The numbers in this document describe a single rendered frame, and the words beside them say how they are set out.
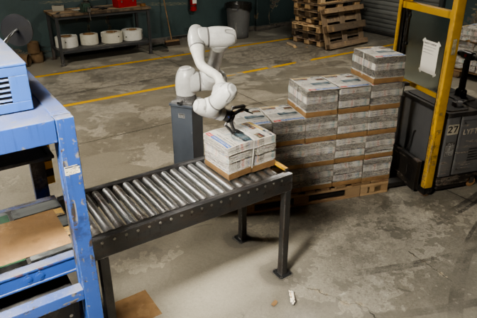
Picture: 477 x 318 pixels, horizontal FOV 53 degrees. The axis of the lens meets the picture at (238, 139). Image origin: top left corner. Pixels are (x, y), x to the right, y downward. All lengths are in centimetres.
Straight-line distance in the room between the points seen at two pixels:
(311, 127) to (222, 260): 129
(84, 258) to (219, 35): 163
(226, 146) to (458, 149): 248
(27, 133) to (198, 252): 204
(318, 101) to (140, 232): 193
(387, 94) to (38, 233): 289
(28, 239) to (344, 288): 203
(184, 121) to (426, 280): 210
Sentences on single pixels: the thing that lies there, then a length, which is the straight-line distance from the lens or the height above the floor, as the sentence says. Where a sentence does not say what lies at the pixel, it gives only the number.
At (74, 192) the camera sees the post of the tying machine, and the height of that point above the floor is 121.
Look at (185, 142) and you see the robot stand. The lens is 381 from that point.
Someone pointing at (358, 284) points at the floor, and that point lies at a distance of 351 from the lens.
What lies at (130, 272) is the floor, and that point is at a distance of 360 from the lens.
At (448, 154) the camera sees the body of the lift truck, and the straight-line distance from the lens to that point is 466.
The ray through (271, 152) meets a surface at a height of 91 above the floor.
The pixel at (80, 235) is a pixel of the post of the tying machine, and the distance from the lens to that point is 226.
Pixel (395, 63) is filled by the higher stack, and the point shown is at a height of 123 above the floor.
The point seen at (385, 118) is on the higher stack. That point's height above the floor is 74.
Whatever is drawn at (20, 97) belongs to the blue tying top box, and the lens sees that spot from 214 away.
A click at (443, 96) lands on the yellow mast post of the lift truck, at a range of 430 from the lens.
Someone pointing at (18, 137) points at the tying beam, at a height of 151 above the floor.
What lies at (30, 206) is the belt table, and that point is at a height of 80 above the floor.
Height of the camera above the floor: 224
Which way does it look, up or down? 24 degrees down
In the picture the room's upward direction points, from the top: straight up
